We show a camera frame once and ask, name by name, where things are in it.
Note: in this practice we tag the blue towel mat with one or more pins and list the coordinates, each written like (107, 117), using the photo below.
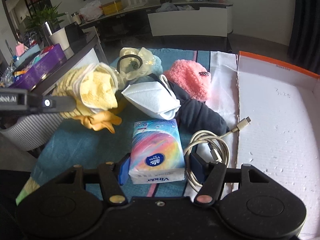
(73, 144)

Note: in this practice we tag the white paper cup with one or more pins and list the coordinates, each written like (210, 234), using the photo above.
(60, 37)

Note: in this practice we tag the pink fluffy sock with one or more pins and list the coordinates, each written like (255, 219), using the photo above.
(192, 77)

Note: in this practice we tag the colourful Vinda tissue pack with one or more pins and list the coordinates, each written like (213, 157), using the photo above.
(156, 154)

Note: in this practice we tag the light blue knitted item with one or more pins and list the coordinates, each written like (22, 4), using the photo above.
(156, 69)

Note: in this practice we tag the white face mask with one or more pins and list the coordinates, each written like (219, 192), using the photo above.
(156, 99)

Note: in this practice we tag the orange white cardboard box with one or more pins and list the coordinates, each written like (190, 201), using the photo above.
(282, 140)

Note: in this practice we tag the dark blue curtain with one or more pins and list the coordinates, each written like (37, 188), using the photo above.
(303, 48)

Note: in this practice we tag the dark navy sock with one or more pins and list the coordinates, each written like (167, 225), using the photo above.
(195, 115)

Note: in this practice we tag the purple box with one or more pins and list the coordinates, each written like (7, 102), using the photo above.
(41, 69)

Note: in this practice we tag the yellow striped cloth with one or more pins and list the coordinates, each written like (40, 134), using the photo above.
(93, 87)

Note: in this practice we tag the white TV cabinet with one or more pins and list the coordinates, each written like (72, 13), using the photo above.
(205, 19)

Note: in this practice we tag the white plastic bag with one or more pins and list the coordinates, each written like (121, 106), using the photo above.
(91, 11)

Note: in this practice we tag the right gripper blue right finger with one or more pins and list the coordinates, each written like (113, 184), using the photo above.
(199, 167)

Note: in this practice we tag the round side table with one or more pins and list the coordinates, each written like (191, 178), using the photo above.
(33, 131)

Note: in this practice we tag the orange yellow cloth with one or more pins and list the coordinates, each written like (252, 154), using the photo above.
(103, 119)

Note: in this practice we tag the left green plant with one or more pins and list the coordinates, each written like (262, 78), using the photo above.
(44, 22)

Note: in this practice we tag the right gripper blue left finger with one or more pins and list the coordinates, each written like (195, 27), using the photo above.
(123, 170)

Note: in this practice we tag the white router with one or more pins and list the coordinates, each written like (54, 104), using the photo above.
(134, 4)

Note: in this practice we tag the cream scrunchie with black band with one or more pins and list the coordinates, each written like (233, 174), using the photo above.
(134, 63)

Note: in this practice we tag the yellow box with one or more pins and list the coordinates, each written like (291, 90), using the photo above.
(112, 7)

